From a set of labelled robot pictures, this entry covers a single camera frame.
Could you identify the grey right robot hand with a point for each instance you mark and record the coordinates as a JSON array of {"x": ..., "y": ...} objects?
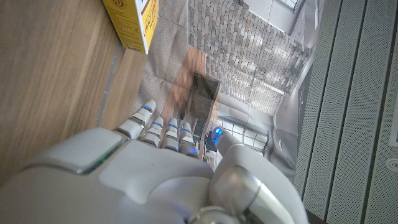
[{"x": 140, "y": 180}]

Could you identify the yellow white brown sugar box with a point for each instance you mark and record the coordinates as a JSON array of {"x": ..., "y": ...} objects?
[{"x": 133, "y": 21}]

